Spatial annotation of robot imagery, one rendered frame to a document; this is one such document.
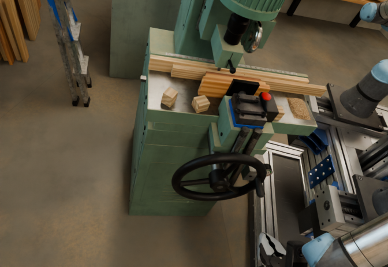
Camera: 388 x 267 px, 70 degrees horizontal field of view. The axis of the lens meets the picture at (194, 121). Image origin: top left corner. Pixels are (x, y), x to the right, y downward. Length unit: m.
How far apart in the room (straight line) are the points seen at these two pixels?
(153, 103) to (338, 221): 0.71
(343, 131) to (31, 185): 1.59
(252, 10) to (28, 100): 1.64
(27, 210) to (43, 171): 0.22
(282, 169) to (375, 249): 1.21
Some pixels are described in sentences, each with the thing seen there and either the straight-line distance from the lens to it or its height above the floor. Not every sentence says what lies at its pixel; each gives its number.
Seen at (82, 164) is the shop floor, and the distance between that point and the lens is 1.77.
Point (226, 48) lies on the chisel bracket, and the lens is 0.87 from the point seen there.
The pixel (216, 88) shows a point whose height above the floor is 0.94.
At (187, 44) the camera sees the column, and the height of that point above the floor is 0.90.
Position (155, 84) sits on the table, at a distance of 0.92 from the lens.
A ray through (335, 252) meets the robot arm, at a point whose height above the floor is 1.03.
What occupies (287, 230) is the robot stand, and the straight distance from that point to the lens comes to 1.65.
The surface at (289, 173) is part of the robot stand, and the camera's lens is 1.84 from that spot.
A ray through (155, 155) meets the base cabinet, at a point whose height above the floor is 0.64.
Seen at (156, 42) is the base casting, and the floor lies 0.80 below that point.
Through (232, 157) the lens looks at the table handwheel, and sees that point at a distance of 0.75.
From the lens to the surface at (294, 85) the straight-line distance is 1.11.
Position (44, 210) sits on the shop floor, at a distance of 1.68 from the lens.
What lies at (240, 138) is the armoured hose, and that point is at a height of 0.94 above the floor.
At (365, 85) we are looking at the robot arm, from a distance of 1.36.
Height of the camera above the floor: 1.54
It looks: 49 degrees down
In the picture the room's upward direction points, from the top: 23 degrees clockwise
